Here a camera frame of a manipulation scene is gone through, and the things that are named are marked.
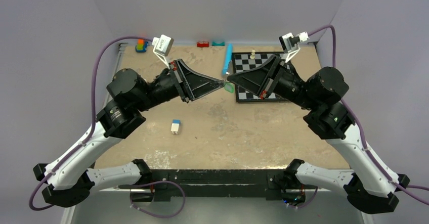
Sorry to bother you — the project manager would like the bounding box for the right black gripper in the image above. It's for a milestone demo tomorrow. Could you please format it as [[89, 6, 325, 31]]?
[[227, 55, 318, 111]]

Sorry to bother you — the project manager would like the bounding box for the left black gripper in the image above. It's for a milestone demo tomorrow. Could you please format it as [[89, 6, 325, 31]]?
[[134, 57, 223, 112]]

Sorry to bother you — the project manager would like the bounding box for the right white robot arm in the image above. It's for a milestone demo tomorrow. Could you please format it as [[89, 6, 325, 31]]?
[[227, 55, 410, 214]]

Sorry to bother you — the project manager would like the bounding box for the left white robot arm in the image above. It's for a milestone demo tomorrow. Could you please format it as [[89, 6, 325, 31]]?
[[33, 59, 225, 208]]

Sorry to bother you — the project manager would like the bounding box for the black white chessboard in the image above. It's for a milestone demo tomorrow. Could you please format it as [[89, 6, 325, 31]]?
[[236, 54, 302, 103]]

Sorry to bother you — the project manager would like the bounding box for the blue cylinder tool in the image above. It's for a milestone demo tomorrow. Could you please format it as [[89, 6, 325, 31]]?
[[222, 43, 233, 76]]

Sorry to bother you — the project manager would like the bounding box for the red toy brick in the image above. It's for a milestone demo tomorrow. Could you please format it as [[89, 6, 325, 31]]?
[[196, 40, 210, 48]]

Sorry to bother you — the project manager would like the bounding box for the white blue toy brick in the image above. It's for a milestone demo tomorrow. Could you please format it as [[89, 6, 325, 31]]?
[[170, 119, 181, 135]]

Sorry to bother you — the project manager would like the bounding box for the teal toy piece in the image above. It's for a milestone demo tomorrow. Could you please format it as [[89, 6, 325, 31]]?
[[211, 40, 225, 47]]

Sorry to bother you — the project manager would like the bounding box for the blue orange toy car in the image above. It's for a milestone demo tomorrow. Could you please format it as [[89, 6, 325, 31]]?
[[135, 38, 150, 53]]

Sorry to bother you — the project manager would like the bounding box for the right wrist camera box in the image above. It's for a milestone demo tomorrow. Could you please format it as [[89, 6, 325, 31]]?
[[279, 31, 309, 62]]

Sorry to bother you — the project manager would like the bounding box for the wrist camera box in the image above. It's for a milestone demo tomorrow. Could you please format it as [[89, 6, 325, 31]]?
[[279, 31, 309, 62], [152, 34, 174, 68]]

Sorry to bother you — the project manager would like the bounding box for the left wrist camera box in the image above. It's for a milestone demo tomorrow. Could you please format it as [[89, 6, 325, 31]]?
[[152, 34, 174, 68]]

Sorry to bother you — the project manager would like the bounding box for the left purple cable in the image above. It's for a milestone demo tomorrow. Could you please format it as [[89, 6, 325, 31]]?
[[28, 36, 155, 211]]

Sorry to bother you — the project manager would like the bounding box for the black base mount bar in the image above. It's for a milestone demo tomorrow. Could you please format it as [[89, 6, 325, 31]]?
[[120, 169, 306, 206]]

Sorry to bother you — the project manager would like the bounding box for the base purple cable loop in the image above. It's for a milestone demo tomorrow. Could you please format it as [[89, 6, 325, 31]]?
[[128, 178, 186, 218]]

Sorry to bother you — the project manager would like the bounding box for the aluminium frame rail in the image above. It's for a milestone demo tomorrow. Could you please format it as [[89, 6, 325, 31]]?
[[60, 177, 119, 224]]

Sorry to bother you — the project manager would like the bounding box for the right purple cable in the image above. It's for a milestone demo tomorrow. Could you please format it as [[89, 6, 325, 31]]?
[[308, 24, 429, 206]]

